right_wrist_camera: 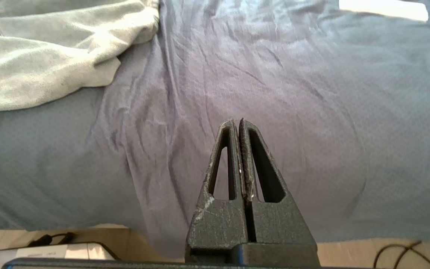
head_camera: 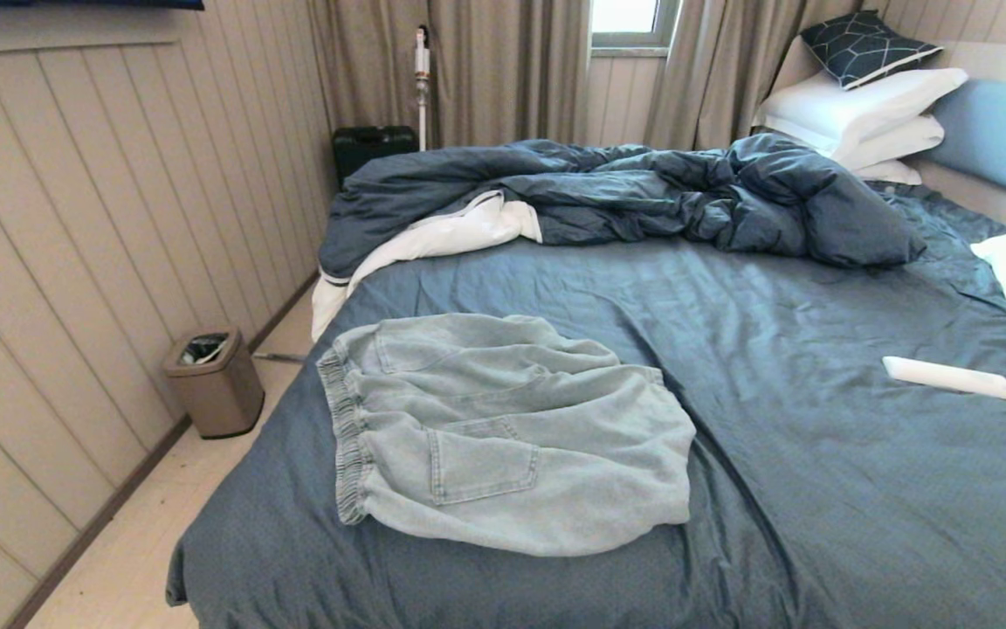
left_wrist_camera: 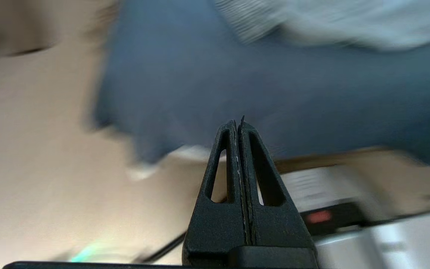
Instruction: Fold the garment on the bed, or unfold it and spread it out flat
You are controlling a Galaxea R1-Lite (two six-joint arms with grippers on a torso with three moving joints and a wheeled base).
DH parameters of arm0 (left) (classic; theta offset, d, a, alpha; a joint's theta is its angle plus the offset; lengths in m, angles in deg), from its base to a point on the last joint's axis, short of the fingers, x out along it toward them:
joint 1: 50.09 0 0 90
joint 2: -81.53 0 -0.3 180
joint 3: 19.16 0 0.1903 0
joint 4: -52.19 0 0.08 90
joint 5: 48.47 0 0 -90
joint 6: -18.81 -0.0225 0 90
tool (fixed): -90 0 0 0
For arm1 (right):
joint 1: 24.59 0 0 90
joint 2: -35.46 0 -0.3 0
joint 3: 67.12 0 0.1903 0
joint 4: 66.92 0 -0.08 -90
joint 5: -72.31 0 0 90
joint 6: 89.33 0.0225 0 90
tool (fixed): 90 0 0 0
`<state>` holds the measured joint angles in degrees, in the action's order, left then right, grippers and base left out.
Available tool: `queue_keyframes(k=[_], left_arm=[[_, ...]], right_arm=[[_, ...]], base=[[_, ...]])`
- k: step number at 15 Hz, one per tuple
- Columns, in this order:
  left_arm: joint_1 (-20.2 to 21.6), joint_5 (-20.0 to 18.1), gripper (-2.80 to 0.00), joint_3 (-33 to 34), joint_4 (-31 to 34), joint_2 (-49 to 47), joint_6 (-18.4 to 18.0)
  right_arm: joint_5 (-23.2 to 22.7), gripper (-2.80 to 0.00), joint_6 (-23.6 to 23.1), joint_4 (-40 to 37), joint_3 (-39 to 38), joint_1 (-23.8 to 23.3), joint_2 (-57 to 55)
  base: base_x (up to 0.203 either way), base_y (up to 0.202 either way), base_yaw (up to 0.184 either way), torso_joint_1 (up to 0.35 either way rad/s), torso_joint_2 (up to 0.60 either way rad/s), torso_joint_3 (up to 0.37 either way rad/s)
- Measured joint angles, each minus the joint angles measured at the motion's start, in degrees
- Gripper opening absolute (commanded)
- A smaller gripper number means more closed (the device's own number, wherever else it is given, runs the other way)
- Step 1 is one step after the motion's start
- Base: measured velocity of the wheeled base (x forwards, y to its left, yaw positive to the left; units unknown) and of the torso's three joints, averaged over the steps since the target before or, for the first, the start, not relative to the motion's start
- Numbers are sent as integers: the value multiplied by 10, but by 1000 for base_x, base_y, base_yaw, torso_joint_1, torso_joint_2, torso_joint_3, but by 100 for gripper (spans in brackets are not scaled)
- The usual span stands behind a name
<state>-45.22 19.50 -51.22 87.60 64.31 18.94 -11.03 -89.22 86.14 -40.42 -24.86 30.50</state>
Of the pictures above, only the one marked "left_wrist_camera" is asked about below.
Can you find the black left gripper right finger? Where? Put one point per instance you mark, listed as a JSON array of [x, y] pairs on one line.
[[271, 220]]

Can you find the white black robot base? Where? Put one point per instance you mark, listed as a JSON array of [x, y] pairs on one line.
[[349, 209]]

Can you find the light blue denim shorts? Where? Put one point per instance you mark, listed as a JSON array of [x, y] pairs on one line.
[[330, 18]]

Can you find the bed with blue sheet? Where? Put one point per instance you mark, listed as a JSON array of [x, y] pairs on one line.
[[237, 74]]

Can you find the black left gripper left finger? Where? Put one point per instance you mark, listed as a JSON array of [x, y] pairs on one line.
[[215, 220]]

